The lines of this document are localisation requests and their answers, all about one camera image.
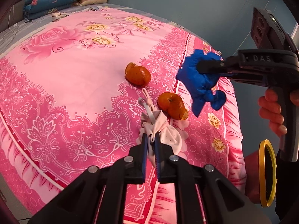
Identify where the pink white sock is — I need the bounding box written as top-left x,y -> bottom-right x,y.
136,88 -> 182,167

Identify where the pink floral bedspread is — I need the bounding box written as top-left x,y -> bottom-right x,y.
0,7 -> 247,224

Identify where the person's right hand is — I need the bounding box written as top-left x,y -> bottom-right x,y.
258,88 -> 287,137

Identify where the blue cloth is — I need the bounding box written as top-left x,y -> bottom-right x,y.
176,50 -> 226,117

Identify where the yellow rimmed trash bin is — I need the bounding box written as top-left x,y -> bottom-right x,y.
258,139 -> 277,208

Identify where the white charging cable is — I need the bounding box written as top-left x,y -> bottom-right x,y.
7,7 -> 33,32

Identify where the small cloth on sheet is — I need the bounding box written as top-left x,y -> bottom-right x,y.
51,12 -> 71,22

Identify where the grey striped bed sheet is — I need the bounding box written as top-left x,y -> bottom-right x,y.
0,3 -> 183,57

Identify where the orange tangerine peel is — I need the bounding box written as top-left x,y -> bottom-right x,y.
125,62 -> 151,88
157,92 -> 189,120

